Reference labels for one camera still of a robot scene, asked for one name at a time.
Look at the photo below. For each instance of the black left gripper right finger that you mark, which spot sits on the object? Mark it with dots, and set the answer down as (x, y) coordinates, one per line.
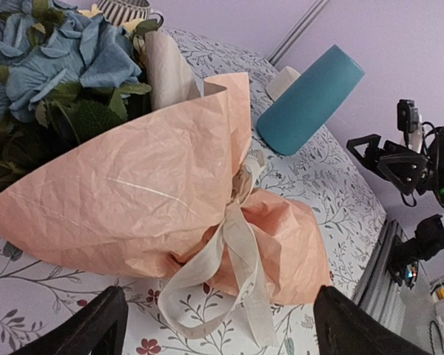
(345, 329)

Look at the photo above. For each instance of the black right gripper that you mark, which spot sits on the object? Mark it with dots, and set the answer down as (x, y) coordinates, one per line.
(407, 170)

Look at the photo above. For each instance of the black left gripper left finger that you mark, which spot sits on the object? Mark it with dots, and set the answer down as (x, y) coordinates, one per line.
(98, 328)

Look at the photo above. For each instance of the cream ribbon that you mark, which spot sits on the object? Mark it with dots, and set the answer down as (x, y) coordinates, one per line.
(235, 234)

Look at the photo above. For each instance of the flower bouquet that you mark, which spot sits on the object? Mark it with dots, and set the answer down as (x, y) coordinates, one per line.
(143, 199)

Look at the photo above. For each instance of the teal vase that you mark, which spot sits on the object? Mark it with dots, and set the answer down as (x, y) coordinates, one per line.
(309, 102)

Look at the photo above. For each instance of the cream mug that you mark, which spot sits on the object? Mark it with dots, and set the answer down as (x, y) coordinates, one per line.
(281, 82)

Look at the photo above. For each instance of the striped cup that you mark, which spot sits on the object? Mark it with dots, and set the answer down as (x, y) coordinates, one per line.
(118, 12)

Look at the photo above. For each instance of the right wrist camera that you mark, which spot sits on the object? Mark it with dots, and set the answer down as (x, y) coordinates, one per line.
(408, 120)

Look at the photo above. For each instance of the right aluminium frame post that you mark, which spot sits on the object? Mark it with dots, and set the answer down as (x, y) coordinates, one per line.
(300, 27)

